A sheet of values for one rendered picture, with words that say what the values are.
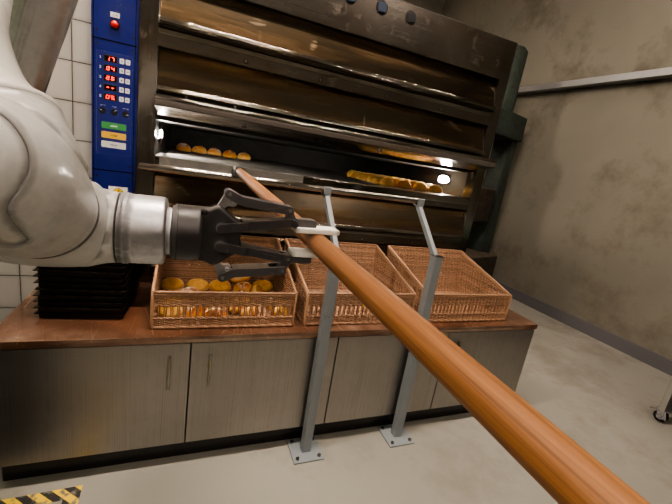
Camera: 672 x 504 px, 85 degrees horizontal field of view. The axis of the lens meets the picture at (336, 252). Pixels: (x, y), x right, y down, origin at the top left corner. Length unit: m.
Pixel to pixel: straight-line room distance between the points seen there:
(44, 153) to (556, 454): 0.37
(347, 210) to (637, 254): 2.96
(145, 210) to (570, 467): 0.46
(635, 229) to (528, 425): 4.11
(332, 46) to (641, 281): 3.38
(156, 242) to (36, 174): 0.20
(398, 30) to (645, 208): 2.92
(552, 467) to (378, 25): 2.06
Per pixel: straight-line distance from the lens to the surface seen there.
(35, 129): 0.34
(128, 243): 0.50
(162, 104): 1.73
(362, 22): 2.12
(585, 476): 0.24
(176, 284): 1.84
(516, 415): 0.26
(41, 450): 1.80
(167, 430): 1.74
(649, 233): 4.28
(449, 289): 2.48
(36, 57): 0.98
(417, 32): 2.26
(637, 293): 4.31
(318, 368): 1.63
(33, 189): 0.33
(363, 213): 2.12
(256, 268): 0.55
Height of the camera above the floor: 1.29
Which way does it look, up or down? 14 degrees down
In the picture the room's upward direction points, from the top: 9 degrees clockwise
